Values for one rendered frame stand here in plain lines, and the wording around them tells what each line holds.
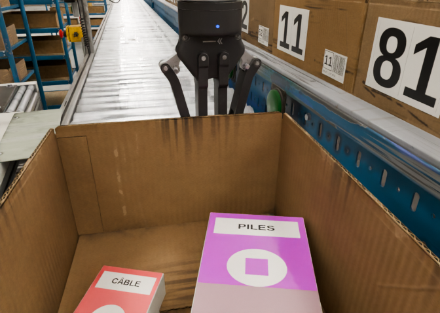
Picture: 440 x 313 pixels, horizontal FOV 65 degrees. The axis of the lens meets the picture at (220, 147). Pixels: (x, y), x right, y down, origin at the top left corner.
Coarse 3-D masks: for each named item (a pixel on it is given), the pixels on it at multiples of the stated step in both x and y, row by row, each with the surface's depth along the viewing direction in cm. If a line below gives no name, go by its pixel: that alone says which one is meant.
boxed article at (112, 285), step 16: (112, 272) 37; (128, 272) 37; (144, 272) 37; (96, 288) 36; (112, 288) 36; (128, 288) 36; (144, 288) 36; (160, 288) 37; (80, 304) 34; (96, 304) 34; (112, 304) 34; (128, 304) 34; (144, 304) 34; (160, 304) 37
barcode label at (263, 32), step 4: (260, 28) 104; (264, 28) 101; (268, 28) 98; (260, 32) 104; (264, 32) 101; (260, 36) 104; (264, 36) 102; (260, 40) 105; (264, 40) 102; (264, 44) 102
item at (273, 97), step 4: (268, 92) 83; (272, 92) 80; (276, 92) 79; (268, 96) 82; (272, 96) 80; (276, 96) 79; (268, 100) 82; (272, 100) 80; (276, 100) 79; (280, 100) 79; (268, 104) 83; (272, 104) 80; (276, 104) 79; (280, 104) 79; (268, 108) 83; (272, 108) 81; (276, 108) 79; (280, 108) 79; (280, 112) 79
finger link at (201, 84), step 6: (198, 54) 41; (204, 54) 41; (198, 60) 41; (204, 60) 41; (198, 66) 41; (204, 66) 41; (198, 72) 42; (204, 72) 42; (198, 78) 42; (204, 78) 42; (198, 84) 42; (204, 84) 42; (198, 90) 43; (204, 90) 43; (198, 96) 43; (204, 96) 44; (198, 102) 44; (204, 102) 44; (198, 108) 44; (204, 108) 44; (198, 114) 44; (204, 114) 45
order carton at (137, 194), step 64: (64, 128) 41; (128, 128) 43; (192, 128) 44; (256, 128) 46; (64, 192) 43; (128, 192) 46; (192, 192) 48; (256, 192) 50; (320, 192) 37; (0, 256) 26; (64, 256) 41; (128, 256) 44; (192, 256) 44; (320, 256) 38; (384, 256) 26
